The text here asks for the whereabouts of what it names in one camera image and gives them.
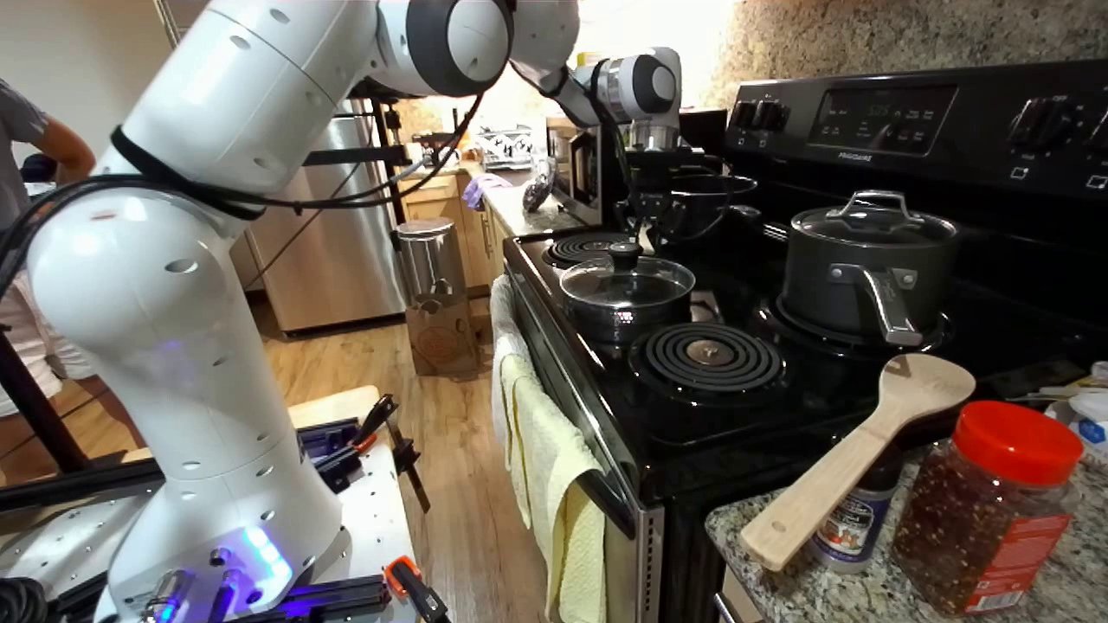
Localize stainless steel refrigerator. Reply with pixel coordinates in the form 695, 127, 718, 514
245, 98, 408, 336

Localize oven door handle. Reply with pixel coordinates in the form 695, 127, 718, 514
506, 267, 639, 539

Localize person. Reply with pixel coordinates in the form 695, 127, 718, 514
0, 78, 98, 418

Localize glass lid with black knob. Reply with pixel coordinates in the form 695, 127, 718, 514
560, 241, 697, 311

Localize small spice bottle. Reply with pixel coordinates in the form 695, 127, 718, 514
808, 450, 906, 575

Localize brown paper bag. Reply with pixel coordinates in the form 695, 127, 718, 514
406, 292, 480, 378

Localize white towel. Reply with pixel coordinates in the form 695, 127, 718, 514
488, 275, 539, 453

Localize spice jar with red lid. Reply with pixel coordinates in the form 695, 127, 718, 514
891, 400, 1085, 616

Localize coil of black cable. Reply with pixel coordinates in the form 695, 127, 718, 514
0, 577, 49, 623

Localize grey pot with steel handle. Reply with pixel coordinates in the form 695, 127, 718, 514
778, 190, 962, 348

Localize small black pot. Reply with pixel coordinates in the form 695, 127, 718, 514
561, 277, 696, 346

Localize silver toaster oven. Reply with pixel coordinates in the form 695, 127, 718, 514
545, 119, 609, 228

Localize wooden spoon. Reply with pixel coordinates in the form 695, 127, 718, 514
738, 352, 978, 573

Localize yellow towel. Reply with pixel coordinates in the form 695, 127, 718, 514
499, 352, 609, 623

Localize white plastic packet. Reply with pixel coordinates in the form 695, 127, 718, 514
1041, 362, 1108, 469

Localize purple cloth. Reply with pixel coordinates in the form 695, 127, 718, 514
461, 173, 513, 211

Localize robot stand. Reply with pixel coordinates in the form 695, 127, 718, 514
0, 385, 434, 623

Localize wooden kitchen cabinets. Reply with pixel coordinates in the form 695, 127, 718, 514
403, 171, 513, 292

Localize oven door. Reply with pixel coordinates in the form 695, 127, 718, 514
502, 258, 666, 623

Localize grey pot lid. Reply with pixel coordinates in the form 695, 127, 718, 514
789, 190, 960, 249

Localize black stove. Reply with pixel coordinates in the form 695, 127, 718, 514
502, 59, 1108, 623

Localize stainless steel trash can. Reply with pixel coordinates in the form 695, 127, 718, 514
394, 217, 468, 305

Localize black and orange clamp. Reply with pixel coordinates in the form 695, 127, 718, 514
312, 394, 431, 513
383, 556, 451, 623

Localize open black pot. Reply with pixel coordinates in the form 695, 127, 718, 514
636, 173, 760, 249

